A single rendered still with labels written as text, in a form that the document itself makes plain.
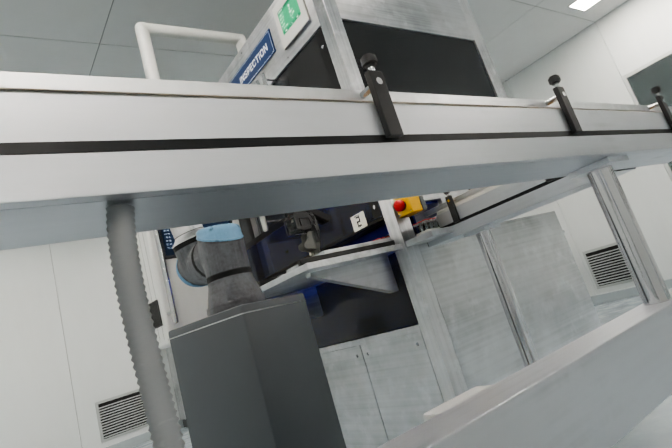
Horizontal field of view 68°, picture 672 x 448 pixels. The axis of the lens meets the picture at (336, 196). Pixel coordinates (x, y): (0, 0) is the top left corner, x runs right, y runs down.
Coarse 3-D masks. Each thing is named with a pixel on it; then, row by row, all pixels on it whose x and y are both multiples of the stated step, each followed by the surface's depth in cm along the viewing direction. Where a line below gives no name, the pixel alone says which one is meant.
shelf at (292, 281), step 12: (360, 252) 161; (372, 252) 164; (384, 252) 166; (312, 264) 149; (324, 264) 151; (336, 264) 157; (288, 276) 156; (300, 276) 160; (264, 288) 169; (276, 288) 175; (288, 288) 188; (300, 288) 205
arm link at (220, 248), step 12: (204, 228) 127; (216, 228) 126; (228, 228) 127; (240, 228) 132; (204, 240) 126; (216, 240) 125; (228, 240) 126; (240, 240) 129; (192, 252) 133; (204, 252) 126; (216, 252) 125; (228, 252) 125; (240, 252) 127; (204, 264) 126; (216, 264) 124; (228, 264) 124; (240, 264) 126; (204, 276) 133
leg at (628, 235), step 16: (608, 160) 97; (624, 160) 101; (576, 176) 103; (592, 176) 102; (608, 176) 100; (608, 192) 100; (608, 208) 100; (624, 208) 99; (608, 224) 102; (624, 224) 98; (624, 240) 98; (640, 240) 97; (624, 256) 99; (640, 256) 97; (640, 272) 97; (656, 272) 96; (640, 288) 97; (656, 288) 95
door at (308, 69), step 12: (312, 48) 204; (300, 60) 212; (312, 60) 205; (288, 72) 220; (300, 72) 212; (312, 72) 206; (324, 72) 199; (276, 84) 228; (288, 84) 220; (300, 84) 213; (312, 84) 206; (324, 84) 200
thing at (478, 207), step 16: (448, 192) 167; (464, 192) 166; (480, 192) 168; (496, 192) 153; (512, 192) 149; (528, 192) 144; (544, 192) 141; (560, 192) 137; (576, 192) 146; (432, 208) 177; (448, 208) 180; (464, 208) 163; (480, 208) 158; (496, 208) 153; (512, 208) 149; (528, 208) 149; (448, 224) 169; (464, 224) 164; (480, 224) 159; (448, 240) 173
